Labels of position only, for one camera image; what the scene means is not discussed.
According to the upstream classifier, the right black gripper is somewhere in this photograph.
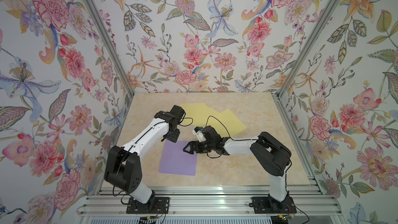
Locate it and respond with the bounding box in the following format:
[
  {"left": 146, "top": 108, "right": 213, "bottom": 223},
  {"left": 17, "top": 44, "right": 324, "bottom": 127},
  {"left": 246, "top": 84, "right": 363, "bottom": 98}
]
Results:
[{"left": 183, "top": 140, "right": 216, "bottom": 155}]

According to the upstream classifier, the yellow paper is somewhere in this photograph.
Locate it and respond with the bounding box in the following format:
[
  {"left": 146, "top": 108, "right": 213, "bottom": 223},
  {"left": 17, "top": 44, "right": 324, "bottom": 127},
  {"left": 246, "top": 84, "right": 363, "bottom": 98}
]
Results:
[
  {"left": 207, "top": 110, "right": 247, "bottom": 137},
  {"left": 179, "top": 103, "right": 218, "bottom": 127}
]

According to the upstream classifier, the purple paper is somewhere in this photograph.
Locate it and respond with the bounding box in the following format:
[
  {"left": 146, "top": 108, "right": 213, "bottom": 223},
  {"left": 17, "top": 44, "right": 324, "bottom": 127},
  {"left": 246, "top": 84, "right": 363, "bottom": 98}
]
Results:
[{"left": 159, "top": 141, "right": 197, "bottom": 176}]

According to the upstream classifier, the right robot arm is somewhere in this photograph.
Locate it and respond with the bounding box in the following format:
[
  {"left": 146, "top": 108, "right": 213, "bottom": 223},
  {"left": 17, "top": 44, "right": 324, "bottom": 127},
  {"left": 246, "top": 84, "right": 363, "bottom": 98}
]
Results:
[{"left": 183, "top": 126, "right": 293, "bottom": 208}]

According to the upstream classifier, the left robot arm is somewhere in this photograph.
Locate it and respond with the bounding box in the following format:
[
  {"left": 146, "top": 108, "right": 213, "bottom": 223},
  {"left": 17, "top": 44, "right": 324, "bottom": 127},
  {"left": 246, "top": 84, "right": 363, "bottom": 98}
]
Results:
[{"left": 104, "top": 105, "right": 186, "bottom": 208}]

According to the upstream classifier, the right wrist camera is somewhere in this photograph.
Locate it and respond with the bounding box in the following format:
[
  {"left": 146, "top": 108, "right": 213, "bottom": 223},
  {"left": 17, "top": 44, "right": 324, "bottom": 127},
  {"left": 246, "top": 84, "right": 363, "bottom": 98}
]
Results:
[{"left": 192, "top": 127, "right": 206, "bottom": 142}]

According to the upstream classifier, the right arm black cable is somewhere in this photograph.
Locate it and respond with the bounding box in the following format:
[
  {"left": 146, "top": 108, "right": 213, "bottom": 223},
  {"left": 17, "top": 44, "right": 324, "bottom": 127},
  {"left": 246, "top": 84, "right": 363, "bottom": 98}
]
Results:
[{"left": 206, "top": 115, "right": 260, "bottom": 159}]

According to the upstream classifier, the aluminium front rail frame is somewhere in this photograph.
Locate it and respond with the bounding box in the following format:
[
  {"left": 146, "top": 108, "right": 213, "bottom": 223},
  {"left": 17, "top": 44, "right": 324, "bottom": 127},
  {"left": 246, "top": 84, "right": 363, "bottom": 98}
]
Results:
[{"left": 77, "top": 183, "right": 346, "bottom": 224}]

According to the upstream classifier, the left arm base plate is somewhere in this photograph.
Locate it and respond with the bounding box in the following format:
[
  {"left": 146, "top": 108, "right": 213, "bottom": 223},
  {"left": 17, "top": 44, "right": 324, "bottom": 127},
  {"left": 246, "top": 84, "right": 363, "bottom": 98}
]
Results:
[{"left": 126, "top": 197, "right": 170, "bottom": 215}]

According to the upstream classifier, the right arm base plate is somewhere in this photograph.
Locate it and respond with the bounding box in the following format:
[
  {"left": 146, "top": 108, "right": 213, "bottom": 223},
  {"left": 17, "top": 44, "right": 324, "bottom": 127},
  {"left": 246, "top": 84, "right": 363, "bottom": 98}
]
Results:
[{"left": 249, "top": 196, "right": 297, "bottom": 215}]

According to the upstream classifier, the left aluminium corner post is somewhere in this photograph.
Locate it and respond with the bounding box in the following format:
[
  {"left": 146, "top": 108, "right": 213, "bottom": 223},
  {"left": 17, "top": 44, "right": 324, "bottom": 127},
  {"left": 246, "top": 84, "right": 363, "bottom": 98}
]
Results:
[{"left": 83, "top": 0, "right": 134, "bottom": 98}]

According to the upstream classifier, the aluminium corner post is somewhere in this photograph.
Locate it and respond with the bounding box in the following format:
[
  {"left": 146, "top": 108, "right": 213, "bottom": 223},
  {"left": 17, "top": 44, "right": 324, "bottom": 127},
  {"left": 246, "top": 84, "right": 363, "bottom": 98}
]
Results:
[
  {"left": 273, "top": 0, "right": 340, "bottom": 100},
  {"left": 83, "top": 0, "right": 134, "bottom": 98}
]

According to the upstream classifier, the right aluminium corner post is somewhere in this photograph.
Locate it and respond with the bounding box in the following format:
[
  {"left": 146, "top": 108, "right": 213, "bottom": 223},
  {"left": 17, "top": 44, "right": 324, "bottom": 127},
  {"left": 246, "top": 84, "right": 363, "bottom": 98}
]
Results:
[{"left": 273, "top": 0, "right": 340, "bottom": 100}]

